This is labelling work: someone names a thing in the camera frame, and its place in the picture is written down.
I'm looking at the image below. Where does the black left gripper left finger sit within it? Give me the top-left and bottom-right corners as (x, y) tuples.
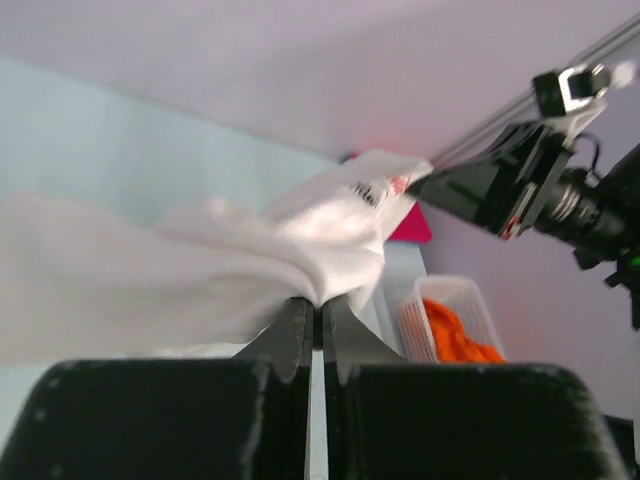
(1, 299), (314, 479)

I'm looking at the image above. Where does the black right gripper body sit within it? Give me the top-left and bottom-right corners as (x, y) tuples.
(479, 121), (573, 240)

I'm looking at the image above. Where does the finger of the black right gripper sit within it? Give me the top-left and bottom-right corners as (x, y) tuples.
(407, 162), (500, 228)

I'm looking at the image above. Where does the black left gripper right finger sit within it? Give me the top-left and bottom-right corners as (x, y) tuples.
(322, 299), (628, 479)

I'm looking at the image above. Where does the white t shirt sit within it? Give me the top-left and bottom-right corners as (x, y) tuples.
(1, 150), (433, 364)

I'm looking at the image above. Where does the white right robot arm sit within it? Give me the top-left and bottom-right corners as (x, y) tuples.
(407, 121), (639, 329)

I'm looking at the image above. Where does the folded red t shirt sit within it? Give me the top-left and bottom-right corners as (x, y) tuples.
(340, 152), (434, 245)

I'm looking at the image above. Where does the orange t shirt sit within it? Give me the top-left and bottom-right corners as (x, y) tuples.
(423, 299), (506, 364)

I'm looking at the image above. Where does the white plastic basket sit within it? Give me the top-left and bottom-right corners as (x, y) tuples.
(397, 275), (506, 364)

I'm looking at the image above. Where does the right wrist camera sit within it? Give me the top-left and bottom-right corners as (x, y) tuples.
(531, 60), (639, 139)

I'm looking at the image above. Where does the aluminium frame post right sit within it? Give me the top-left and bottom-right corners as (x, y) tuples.
(431, 13), (639, 167)

